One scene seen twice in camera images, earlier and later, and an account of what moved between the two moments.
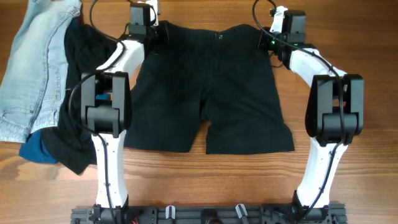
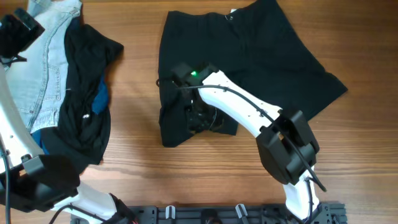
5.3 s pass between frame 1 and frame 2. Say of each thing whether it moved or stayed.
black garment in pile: stayed
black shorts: moved
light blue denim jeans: stayed
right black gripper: moved
